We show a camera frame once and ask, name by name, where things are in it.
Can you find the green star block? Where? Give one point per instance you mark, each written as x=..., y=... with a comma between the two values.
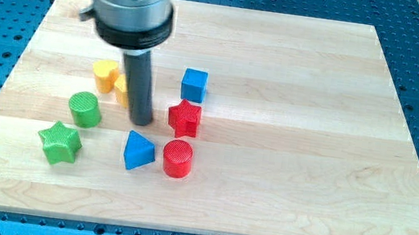
x=60, y=143

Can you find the blue cube block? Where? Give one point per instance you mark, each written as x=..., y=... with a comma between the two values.
x=193, y=87

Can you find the green cylinder block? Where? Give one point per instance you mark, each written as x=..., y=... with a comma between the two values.
x=85, y=109

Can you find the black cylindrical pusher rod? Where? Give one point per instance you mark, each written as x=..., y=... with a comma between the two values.
x=138, y=76

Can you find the yellow heart block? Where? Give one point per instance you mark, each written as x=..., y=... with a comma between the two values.
x=106, y=73

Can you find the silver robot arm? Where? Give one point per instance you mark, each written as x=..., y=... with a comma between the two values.
x=135, y=27

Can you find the red cylinder block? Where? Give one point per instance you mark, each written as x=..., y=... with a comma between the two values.
x=177, y=158

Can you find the blue triangle block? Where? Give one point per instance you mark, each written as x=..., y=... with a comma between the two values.
x=138, y=151

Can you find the yellow hexagon block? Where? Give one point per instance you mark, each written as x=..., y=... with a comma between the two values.
x=120, y=91

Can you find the wooden board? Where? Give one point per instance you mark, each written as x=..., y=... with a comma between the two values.
x=301, y=132

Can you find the red star block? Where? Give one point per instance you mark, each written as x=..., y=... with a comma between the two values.
x=184, y=119

